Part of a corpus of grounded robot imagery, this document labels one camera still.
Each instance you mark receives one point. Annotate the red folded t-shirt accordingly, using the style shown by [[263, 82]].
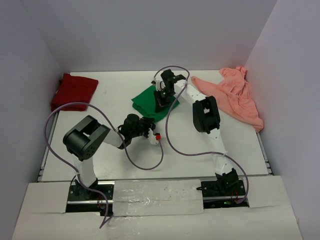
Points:
[[74, 89]]

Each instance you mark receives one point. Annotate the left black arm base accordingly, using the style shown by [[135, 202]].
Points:
[[80, 200]]

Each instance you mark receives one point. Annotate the salmon pink t-shirt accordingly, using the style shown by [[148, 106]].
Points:
[[233, 95]]

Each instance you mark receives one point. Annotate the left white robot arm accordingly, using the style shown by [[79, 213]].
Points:
[[84, 139]]

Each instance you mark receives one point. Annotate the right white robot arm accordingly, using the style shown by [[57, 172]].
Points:
[[205, 117]]

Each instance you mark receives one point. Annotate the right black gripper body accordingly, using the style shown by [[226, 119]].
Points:
[[164, 97]]

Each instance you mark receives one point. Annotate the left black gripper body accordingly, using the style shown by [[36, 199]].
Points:
[[143, 126]]

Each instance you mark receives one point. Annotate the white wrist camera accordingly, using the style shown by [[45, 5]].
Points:
[[153, 137], [159, 84]]

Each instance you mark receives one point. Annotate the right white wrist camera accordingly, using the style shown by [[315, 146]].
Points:
[[159, 84]]

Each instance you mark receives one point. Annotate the green t-shirt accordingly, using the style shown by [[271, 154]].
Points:
[[145, 104]]

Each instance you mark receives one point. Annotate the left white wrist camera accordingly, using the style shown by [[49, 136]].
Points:
[[153, 137]]

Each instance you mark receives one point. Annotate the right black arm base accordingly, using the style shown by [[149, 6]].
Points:
[[213, 198]]

